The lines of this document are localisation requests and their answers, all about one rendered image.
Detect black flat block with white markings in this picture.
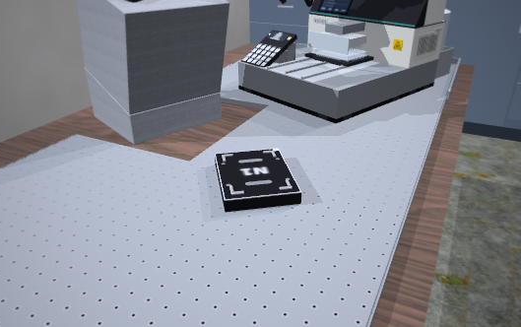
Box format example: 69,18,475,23
215,148,301,212

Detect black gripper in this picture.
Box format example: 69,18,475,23
280,0,313,7

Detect white multiwell plate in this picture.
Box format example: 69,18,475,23
311,48,367,61

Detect translucent bottle with dark grey cap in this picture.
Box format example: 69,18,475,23
440,9,451,52

